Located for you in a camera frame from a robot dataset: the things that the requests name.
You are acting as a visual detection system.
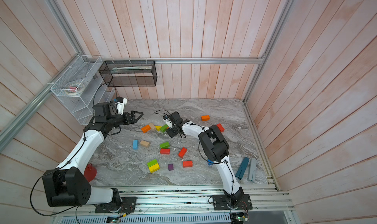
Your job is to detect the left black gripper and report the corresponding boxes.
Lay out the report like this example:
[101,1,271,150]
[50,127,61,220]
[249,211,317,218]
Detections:
[107,110,143,128]

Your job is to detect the long orange block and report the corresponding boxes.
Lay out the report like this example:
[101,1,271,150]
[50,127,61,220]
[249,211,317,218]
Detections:
[141,125,151,133]

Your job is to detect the long natural wood block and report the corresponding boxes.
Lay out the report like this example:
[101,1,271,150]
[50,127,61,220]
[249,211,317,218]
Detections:
[148,123,156,131]

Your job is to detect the red block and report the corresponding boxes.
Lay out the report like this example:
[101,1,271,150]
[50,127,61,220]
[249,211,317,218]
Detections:
[178,147,187,159]
[217,123,225,133]
[160,148,170,155]
[182,161,193,168]

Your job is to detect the light blue block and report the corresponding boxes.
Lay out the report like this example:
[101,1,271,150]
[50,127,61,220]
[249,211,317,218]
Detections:
[132,140,138,150]

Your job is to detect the small natural wood block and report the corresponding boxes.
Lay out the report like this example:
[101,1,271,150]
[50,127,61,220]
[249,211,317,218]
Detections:
[139,140,150,148]

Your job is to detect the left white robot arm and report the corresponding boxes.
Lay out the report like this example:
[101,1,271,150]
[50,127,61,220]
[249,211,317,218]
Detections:
[42,97,143,212]

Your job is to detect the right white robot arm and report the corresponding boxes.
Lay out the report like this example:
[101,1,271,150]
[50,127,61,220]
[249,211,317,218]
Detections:
[163,112,244,209]

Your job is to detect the far orange block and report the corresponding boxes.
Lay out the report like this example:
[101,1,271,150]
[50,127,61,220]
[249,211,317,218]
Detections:
[201,115,210,121]

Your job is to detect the front yellow block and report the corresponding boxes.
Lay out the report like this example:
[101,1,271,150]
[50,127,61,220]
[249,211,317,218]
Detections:
[149,163,160,173]

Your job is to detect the red pen holder cup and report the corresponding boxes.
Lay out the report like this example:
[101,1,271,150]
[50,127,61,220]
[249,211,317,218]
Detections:
[84,164,97,182]

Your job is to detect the teal stapler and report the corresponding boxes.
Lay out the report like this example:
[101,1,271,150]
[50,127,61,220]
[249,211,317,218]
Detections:
[235,157,249,180]

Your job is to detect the grey stapler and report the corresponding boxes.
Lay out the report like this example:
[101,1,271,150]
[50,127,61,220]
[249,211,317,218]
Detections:
[247,158,257,182]

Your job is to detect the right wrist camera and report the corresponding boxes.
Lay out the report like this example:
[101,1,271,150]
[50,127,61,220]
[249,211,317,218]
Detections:
[163,115,173,128]

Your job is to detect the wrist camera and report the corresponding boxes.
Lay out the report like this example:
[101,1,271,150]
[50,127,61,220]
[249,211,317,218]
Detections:
[114,97,127,115]
[163,115,173,128]

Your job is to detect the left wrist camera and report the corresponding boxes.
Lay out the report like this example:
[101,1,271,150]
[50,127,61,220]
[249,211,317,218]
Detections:
[114,97,127,115]

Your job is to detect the black wire mesh basket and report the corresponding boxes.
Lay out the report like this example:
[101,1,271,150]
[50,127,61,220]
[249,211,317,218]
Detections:
[99,61,158,87]

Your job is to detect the white wire mesh shelf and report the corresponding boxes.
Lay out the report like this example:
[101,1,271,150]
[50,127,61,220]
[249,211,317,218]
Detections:
[51,55,115,126]

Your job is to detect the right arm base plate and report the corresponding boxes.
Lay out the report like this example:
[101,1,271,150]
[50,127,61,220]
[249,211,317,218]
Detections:
[212,194,253,211]

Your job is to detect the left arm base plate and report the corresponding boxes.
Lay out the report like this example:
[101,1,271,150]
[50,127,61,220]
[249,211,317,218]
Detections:
[95,196,137,214]

